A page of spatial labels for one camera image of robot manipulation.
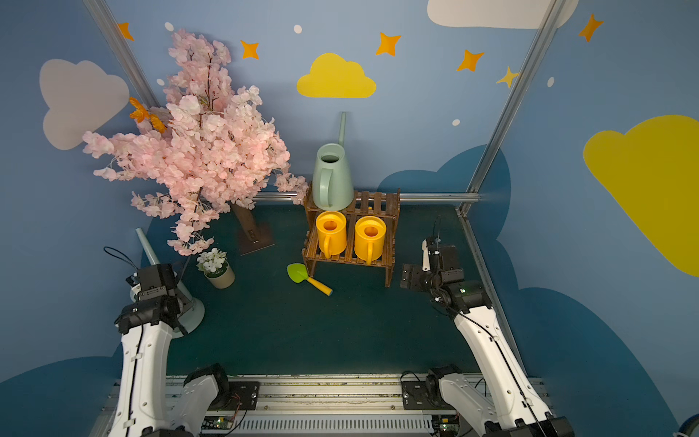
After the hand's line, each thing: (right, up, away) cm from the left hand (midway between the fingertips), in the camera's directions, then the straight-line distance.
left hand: (166, 306), depth 73 cm
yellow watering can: (+45, +20, +8) cm, 49 cm away
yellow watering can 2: (+56, +19, +6) cm, 59 cm away
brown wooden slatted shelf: (+61, +29, +14) cm, 69 cm away
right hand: (+71, +9, +6) cm, 72 cm away
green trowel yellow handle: (+31, +5, +26) cm, 41 cm away
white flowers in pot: (+6, +9, +14) cm, 18 cm away
